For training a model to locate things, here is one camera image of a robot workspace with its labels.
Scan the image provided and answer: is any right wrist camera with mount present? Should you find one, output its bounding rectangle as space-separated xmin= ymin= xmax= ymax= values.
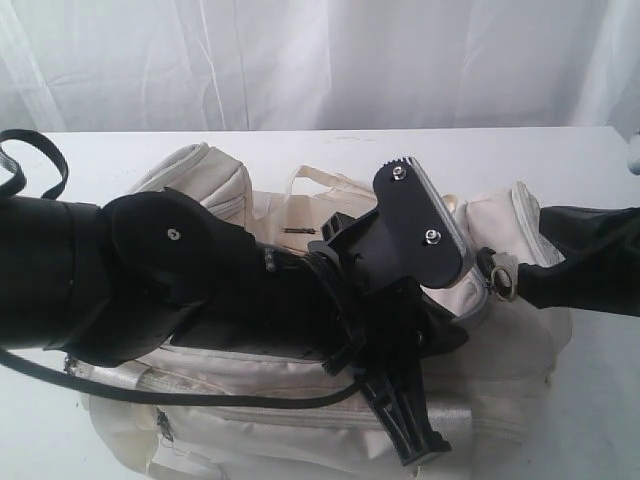
xmin=627 ymin=143 xmax=640 ymax=176

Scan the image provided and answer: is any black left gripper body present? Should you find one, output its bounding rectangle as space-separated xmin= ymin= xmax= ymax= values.
xmin=307 ymin=209 xmax=451 ymax=381

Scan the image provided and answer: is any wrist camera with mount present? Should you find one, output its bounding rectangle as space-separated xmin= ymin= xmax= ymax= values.
xmin=309 ymin=157 xmax=474 ymax=295
xmin=627 ymin=143 xmax=640 ymax=176

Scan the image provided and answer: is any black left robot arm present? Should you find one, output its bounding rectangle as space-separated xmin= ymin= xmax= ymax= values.
xmin=1 ymin=187 xmax=467 ymax=464

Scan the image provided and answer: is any cream fabric duffel bag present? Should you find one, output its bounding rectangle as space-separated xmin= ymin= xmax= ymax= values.
xmin=66 ymin=142 xmax=572 ymax=479

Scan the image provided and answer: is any white curtain backdrop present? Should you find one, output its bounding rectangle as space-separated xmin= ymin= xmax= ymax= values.
xmin=1 ymin=1 xmax=639 ymax=137

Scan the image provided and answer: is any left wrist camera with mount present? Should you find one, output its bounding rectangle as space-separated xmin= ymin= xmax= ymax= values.
xmin=309 ymin=157 xmax=474 ymax=295

